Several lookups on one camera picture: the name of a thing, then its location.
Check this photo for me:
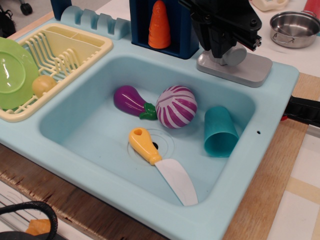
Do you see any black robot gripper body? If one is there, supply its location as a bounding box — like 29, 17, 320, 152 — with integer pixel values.
179, 0, 262, 51

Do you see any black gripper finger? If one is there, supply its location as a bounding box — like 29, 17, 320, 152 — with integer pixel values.
199, 26, 237, 59

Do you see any grey toy faucet with lever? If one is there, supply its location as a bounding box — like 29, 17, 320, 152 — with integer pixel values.
196, 43, 273, 88

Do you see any cream plastic toy object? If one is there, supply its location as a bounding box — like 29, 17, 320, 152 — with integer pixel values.
251, 0, 289, 12

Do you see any dark blue utensil holder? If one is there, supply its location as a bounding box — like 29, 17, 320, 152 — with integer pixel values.
129, 0, 199, 60

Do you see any stainless steel pot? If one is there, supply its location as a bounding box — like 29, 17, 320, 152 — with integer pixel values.
269, 11, 320, 49

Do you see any orange toy carrot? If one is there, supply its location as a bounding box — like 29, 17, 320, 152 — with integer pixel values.
148, 0, 171, 49

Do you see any red plastic object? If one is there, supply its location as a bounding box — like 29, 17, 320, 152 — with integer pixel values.
303, 0, 320, 18

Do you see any purple striped toy onion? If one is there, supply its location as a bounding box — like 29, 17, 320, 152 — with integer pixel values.
155, 85, 198, 129

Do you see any teal plastic cup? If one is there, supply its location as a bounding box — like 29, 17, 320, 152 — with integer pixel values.
204, 106, 239, 158

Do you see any purple toy eggplant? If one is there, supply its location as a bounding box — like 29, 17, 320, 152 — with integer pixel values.
113, 85, 158, 121

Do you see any light blue toy sink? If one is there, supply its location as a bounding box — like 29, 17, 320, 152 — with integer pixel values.
0, 5, 300, 240

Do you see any black clamp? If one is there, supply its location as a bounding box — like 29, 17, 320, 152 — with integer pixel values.
281, 96, 320, 128

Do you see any yellow dish drying rack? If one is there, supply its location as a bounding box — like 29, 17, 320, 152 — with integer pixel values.
0, 23, 113, 122

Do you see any yellow toy potato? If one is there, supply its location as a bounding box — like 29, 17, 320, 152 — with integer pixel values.
32, 75, 57, 98

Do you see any wooden base board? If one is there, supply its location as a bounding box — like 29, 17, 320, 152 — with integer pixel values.
0, 11, 320, 240

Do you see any black chair caster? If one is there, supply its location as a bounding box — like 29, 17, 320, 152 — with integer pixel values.
20, 3, 33, 16

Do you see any green plastic plate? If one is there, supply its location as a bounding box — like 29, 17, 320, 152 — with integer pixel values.
0, 37, 39, 110

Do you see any orange object in bag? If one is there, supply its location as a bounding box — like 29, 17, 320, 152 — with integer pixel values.
25, 219, 51, 236

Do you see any yellow handled toy knife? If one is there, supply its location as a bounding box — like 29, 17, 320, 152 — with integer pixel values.
128, 127, 198, 206

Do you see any black bag strap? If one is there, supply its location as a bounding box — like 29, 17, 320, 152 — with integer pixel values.
0, 201, 59, 240

